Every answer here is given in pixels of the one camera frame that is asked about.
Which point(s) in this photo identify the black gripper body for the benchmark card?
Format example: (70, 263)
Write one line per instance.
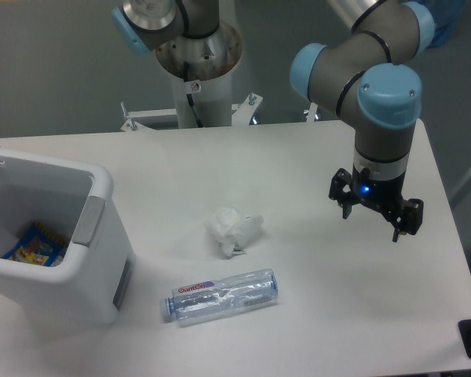
(383, 197)

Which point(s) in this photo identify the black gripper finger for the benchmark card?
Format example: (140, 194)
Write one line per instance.
(408, 218)
(340, 192)

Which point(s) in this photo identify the white pedestal foot bracket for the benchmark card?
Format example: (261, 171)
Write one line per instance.
(243, 114)

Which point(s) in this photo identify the blue plastic bag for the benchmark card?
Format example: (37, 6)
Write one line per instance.
(446, 14)

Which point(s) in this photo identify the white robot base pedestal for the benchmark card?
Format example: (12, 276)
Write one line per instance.
(200, 72)

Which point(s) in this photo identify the white plastic trash can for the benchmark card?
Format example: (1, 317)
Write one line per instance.
(74, 200)

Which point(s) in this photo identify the crushed clear plastic bottle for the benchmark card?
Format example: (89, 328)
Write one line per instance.
(215, 299)

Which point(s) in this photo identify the colourful snack wrapper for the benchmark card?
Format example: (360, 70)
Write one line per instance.
(40, 246)

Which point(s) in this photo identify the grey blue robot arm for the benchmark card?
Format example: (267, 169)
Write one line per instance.
(365, 82)

